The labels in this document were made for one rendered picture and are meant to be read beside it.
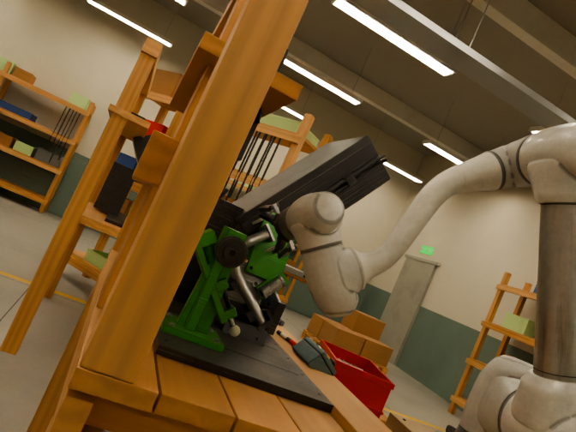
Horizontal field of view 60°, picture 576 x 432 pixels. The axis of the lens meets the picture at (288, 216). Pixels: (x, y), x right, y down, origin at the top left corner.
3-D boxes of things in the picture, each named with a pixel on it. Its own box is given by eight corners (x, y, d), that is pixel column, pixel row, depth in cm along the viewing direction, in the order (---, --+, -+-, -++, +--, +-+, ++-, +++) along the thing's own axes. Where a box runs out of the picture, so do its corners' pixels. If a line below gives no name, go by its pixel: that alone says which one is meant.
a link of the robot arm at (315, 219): (277, 203, 121) (291, 255, 120) (303, 189, 107) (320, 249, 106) (315, 195, 126) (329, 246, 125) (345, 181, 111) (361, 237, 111)
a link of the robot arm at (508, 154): (475, 148, 130) (506, 140, 117) (535, 134, 133) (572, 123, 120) (486, 197, 131) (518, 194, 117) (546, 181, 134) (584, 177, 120)
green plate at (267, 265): (269, 286, 157) (290, 226, 163) (279, 285, 150) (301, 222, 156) (236, 273, 154) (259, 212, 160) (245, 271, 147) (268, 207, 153)
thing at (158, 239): (132, 255, 222) (222, 60, 228) (134, 384, 80) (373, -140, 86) (112, 246, 219) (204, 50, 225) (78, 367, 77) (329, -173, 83)
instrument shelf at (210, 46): (226, 135, 201) (230, 126, 201) (297, 101, 115) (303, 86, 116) (168, 105, 194) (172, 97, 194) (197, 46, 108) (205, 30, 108)
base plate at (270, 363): (234, 302, 217) (237, 297, 217) (331, 413, 112) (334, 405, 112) (142, 265, 204) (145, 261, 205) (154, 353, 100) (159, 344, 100)
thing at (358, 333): (356, 357, 847) (374, 316, 852) (384, 376, 775) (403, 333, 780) (300, 337, 794) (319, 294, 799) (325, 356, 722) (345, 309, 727)
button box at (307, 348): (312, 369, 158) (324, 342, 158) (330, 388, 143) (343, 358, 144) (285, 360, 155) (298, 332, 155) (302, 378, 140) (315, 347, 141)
